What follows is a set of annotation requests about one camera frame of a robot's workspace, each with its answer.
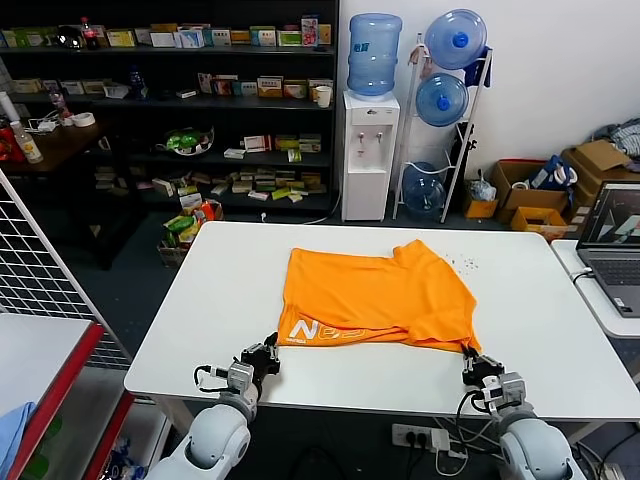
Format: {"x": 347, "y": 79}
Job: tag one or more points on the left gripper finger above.
{"x": 266, "y": 347}
{"x": 275, "y": 347}

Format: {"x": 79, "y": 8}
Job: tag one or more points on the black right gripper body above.
{"x": 482, "y": 375}

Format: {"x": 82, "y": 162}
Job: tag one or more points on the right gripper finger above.
{"x": 475, "y": 357}
{"x": 467, "y": 357}

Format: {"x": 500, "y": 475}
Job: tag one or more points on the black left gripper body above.
{"x": 262, "y": 367}

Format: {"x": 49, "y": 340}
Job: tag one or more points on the orange t-shirt with white print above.
{"x": 375, "y": 295}

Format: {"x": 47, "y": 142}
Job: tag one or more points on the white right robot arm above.
{"x": 535, "y": 445}

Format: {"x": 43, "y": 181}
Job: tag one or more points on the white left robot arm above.
{"x": 215, "y": 435}

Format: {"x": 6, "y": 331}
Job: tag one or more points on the pile of grey clothes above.
{"x": 625, "y": 135}

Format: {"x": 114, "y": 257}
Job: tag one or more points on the white power strip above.
{"x": 415, "y": 436}

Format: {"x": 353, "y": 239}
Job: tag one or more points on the yellow open cardboard box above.
{"x": 522, "y": 227}

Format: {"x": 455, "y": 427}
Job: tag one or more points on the cardboard box of snacks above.
{"x": 180, "y": 227}

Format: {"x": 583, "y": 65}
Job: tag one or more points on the small orange cardboard box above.
{"x": 480, "y": 209}

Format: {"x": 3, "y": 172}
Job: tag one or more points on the pink white flat box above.
{"x": 259, "y": 196}

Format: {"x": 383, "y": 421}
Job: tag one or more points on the lime green flat box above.
{"x": 280, "y": 195}

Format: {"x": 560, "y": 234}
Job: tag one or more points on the grey laptop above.
{"x": 617, "y": 272}

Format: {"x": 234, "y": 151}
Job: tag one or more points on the blue white plastic package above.
{"x": 125, "y": 462}

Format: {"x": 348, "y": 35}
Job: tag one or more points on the crumpled clear plastic bag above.
{"x": 482, "y": 190}

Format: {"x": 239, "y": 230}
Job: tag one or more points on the blue water jug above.
{"x": 374, "y": 55}
{"x": 422, "y": 195}
{"x": 435, "y": 112}
{"x": 450, "y": 47}

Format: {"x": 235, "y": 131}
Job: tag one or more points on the large open cardboard box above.
{"x": 535, "y": 199}

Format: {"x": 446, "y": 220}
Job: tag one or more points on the yellow brown box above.
{"x": 310, "y": 181}

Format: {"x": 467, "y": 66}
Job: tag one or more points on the white tape roll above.
{"x": 75, "y": 120}
{"x": 514, "y": 186}

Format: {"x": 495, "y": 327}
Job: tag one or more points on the white cream box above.
{"x": 164, "y": 187}

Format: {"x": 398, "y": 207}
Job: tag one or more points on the white water dispenser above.
{"x": 367, "y": 180}

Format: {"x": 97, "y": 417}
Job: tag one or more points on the small green box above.
{"x": 295, "y": 156}

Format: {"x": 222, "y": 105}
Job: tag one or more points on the white box with red stripe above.
{"x": 257, "y": 144}

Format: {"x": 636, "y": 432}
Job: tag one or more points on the light green medicine box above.
{"x": 286, "y": 142}
{"x": 310, "y": 144}

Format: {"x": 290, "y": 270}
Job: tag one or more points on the black bag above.
{"x": 469, "y": 145}

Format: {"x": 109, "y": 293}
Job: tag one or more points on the bowl with green bag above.
{"x": 182, "y": 141}

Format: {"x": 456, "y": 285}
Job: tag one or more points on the red framed white cart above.
{"x": 30, "y": 350}

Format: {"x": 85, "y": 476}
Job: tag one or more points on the white metal jug rack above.
{"x": 406, "y": 131}

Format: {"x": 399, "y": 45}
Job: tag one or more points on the brown cardboard box with flaps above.
{"x": 597, "y": 155}

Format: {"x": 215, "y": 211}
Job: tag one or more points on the black shelf unit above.
{"x": 235, "y": 104}

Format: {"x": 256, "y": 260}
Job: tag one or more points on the white paper cup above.
{"x": 323, "y": 97}

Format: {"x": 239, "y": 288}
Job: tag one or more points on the light blue cloth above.
{"x": 12, "y": 430}

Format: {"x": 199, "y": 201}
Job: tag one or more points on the white red green box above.
{"x": 295, "y": 90}

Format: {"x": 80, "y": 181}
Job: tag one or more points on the orange white medicine box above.
{"x": 225, "y": 86}

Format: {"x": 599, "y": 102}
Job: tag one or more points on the small flat white box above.
{"x": 186, "y": 93}

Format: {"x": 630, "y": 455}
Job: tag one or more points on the red white medicine box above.
{"x": 205, "y": 84}

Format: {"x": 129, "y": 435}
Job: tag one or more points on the dark wooden table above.
{"x": 65, "y": 145}

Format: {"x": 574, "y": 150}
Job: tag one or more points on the dark blue bottle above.
{"x": 137, "y": 85}

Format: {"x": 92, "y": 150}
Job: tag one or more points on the pale pink cloth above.
{"x": 424, "y": 67}

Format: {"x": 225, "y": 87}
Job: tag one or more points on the open white box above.
{"x": 116, "y": 91}

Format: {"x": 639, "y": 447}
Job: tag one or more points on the orange juice bottle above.
{"x": 31, "y": 149}

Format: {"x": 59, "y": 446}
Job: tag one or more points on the beige medicine box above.
{"x": 27, "y": 86}
{"x": 71, "y": 88}
{"x": 94, "y": 87}

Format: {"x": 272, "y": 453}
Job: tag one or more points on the flat yellow medicine box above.
{"x": 240, "y": 36}

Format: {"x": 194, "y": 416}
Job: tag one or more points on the small yellow box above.
{"x": 325, "y": 35}

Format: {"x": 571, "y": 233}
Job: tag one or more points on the tall pink box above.
{"x": 310, "y": 32}

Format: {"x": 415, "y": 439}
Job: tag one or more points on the blue white medicine box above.
{"x": 190, "y": 37}

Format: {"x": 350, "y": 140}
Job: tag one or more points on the pink patterned bottle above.
{"x": 59, "y": 102}

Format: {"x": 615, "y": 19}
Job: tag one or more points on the plain white medicine box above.
{"x": 162, "y": 40}

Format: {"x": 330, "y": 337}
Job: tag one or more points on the red package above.
{"x": 7, "y": 146}

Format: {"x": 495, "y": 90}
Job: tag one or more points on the yellow white medicine box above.
{"x": 121, "y": 39}

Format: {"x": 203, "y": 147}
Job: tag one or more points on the white tube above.
{"x": 7, "y": 107}

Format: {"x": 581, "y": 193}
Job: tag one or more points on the cola bottle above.
{"x": 91, "y": 37}

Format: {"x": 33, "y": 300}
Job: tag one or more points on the shiny black bowl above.
{"x": 69, "y": 37}

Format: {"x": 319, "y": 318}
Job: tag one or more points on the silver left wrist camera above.
{"x": 240, "y": 376}

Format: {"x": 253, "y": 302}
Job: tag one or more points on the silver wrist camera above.
{"x": 240, "y": 376}
{"x": 510, "y": 390}

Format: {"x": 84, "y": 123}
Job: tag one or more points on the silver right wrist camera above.
{"x": 510, "y": 390}

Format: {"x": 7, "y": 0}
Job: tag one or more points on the white wall charger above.
{"x": 440, "y": 440}

